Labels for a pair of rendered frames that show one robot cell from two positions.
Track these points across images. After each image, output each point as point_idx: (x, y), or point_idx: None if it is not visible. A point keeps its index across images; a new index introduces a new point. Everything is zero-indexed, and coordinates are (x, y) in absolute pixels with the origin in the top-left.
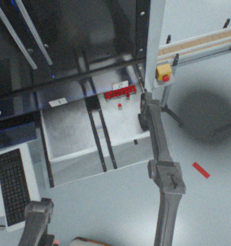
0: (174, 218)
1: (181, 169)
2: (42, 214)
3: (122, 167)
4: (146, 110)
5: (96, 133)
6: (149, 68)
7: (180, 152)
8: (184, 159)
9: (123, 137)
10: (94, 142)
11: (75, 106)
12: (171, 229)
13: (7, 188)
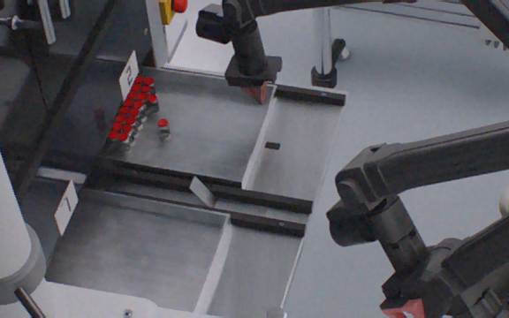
0: None
1: (353, 262)
2: (382, 147)
3: (317, 196)
4: (253, 1)
5: (194, 205)
6: None
7: (311, 241)
8: (333, 242)
9: (242, 162)
10: (216, 213)
11: (82, 223)
12: None
13: None
